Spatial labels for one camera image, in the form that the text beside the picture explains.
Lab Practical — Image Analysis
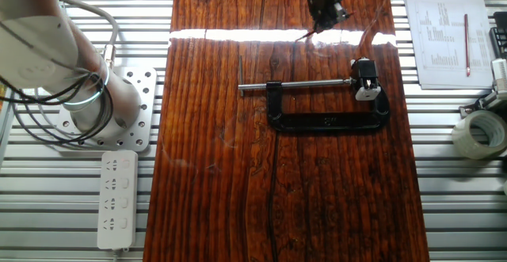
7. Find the red pencil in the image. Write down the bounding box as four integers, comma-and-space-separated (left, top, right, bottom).
295, 12, 356, 43

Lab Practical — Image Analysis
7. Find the black white pencil sharpener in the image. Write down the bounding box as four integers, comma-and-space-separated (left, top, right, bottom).
350, 58, 382, 101

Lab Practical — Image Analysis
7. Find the black C-clamp with steel screw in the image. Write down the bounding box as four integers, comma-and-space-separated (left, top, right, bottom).
237, 55, 391, 132

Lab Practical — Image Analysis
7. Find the printed paper sheet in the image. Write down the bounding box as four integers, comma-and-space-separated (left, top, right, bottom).
404, 0, 496, 90

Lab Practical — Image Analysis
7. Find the red pen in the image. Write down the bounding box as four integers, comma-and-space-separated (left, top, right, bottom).
463, 13, 471, 77

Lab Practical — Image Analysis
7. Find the black keyboard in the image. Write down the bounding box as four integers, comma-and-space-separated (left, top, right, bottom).
489, 11, 507, 59

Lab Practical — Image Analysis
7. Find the small metal clip tool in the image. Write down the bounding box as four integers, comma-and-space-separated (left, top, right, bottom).
459, 91, 507, 119

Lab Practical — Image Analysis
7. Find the silver handheld device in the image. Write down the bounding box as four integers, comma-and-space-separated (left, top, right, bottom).
490, 58, 507, 95

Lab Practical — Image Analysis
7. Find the clear tape roll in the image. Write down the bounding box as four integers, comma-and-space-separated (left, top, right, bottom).
452, 109, 507, 160

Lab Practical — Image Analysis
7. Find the brown wooden board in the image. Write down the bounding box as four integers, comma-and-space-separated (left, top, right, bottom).
143, 0, 431, 262

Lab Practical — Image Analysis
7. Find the white power strip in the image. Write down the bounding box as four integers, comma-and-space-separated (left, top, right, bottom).
97, 150, 139, 251

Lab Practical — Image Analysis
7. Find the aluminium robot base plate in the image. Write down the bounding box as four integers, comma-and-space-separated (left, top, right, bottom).
55, 66, 158, 152

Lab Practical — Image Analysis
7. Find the thick grey cable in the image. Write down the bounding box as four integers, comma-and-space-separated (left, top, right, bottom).
57, 0, 120, 69

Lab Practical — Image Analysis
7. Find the black cable bundle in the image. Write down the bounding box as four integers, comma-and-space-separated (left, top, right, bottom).
0, 0, 318, 145

